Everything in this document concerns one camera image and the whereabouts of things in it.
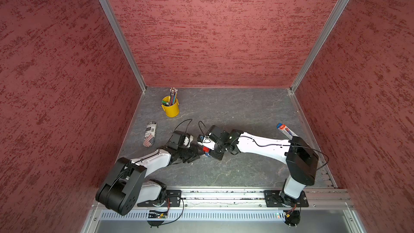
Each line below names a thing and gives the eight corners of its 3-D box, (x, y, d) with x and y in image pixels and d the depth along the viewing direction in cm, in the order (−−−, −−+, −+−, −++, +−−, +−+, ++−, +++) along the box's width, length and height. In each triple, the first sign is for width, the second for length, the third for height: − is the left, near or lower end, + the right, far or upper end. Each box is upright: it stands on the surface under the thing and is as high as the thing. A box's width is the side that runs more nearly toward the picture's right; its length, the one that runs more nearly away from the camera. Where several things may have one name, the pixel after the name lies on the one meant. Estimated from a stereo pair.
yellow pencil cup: (165, 117, 106) (160, 104, 96) (167, 108, 111) (163, 95, 101) (178, 117, 106) (175, 105, 96) (180, 108, 111) (177, 95, 101)
